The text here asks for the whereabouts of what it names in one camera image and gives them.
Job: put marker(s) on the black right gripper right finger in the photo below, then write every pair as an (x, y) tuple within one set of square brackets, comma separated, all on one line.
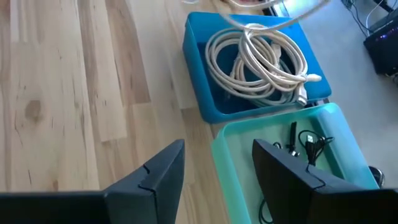
[(289, 193)]

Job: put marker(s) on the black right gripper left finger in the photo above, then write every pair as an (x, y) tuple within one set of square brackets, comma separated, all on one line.
[(155, 193)]

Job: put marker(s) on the teal plastic bin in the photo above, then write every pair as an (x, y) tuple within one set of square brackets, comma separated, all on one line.
[(230, 155)]

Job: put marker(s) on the blue plastic bin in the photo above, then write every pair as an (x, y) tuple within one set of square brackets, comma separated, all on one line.
[(199, 77)]

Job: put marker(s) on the black computer case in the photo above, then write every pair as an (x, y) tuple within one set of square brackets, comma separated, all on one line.
[(382, 53)]

